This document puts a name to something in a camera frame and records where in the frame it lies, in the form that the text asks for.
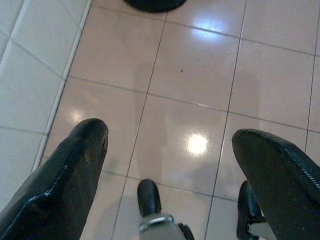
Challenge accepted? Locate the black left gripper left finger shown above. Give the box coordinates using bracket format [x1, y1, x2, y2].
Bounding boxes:
[0, 118, 109, 240]

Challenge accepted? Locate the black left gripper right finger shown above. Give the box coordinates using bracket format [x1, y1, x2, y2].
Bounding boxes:
[231, 128, 320, 240]

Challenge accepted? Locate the black robot left foot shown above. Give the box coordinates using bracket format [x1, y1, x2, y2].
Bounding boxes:
[137, 178, 163, 220]

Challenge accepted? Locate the black round pedestal base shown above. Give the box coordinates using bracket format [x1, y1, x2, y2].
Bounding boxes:
[124, 0, 186, 13]

